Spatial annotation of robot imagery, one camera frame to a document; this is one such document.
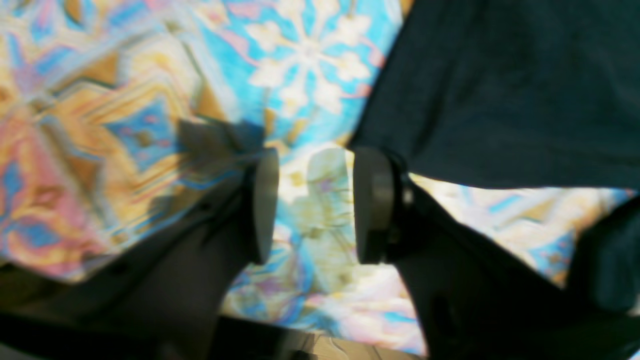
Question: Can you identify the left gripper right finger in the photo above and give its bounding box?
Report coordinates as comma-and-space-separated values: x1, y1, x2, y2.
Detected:
352, 148, 639, 360

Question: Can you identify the black long-sleeve t-shirt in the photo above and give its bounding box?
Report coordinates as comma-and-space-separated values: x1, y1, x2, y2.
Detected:
347, 0, 640, 311

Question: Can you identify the patterned tile tablecloth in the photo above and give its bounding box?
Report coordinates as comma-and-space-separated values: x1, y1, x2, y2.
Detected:
1, 0, 639, 360

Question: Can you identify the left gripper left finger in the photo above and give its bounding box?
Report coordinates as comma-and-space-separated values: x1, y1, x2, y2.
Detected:
1, 148, 279, 360

